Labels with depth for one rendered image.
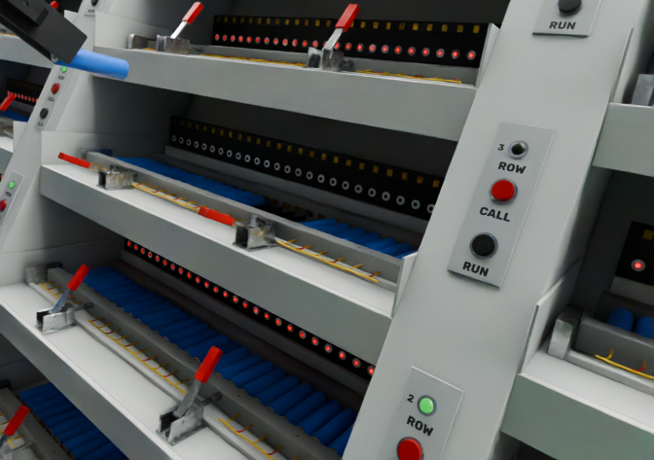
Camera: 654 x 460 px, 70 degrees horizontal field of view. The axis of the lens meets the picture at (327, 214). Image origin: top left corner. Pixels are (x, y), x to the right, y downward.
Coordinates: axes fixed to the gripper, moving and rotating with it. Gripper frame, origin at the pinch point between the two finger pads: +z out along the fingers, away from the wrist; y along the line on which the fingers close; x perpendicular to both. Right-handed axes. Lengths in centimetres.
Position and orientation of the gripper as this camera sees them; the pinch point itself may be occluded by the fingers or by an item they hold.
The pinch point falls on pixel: (32, 19)
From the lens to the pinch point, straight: 47.6
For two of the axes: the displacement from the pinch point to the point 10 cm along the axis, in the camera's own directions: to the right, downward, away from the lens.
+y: -7.9, -2.6, 5.5
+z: 4.3, 4.0, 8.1
